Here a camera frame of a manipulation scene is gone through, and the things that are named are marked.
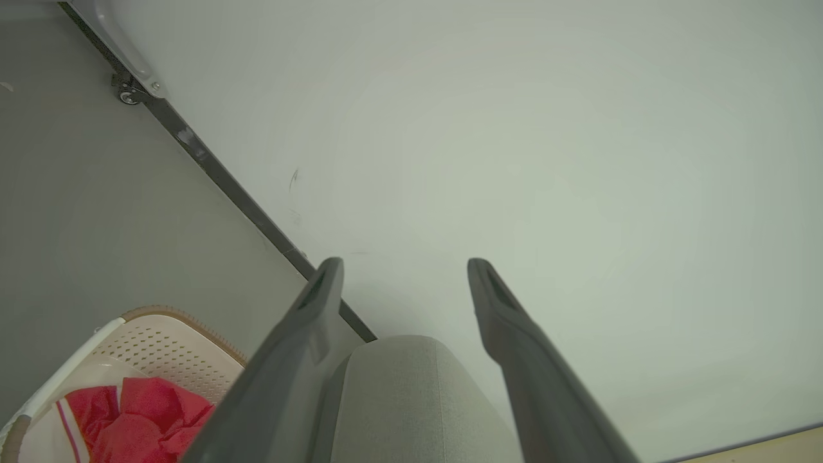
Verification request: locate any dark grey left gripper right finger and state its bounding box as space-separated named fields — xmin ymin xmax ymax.
xmin=467 ymin=258 xmax=640 ymax=463

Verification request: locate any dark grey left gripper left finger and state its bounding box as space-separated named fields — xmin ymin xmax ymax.
xmin=180 ymin=257 xmax=345 ymax=463

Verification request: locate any red cloth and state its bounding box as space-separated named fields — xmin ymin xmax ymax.
xmin=96 ymin=376 xmax=216 ymax=463

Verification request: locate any red jersey with white stripe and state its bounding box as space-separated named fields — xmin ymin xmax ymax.
xmin=55 ymin=385 xmax=123 ymax=463

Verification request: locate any cream perforated laundry basket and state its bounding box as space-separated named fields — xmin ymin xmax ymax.
xmin=0 ymin=305 xmax=248 ymax=463

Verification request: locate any black baseboard strip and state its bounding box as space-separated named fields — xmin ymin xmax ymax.
xmin=59 ymin=2 xmax=377 ymax=343

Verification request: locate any small black caster wheel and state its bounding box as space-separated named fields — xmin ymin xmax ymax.
xmin=111 ymin=72 xmax=150 ymax=105

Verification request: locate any silver metal corner bracket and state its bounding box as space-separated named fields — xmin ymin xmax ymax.
xmin=71 ymin=0 xmax=168 ymax=99

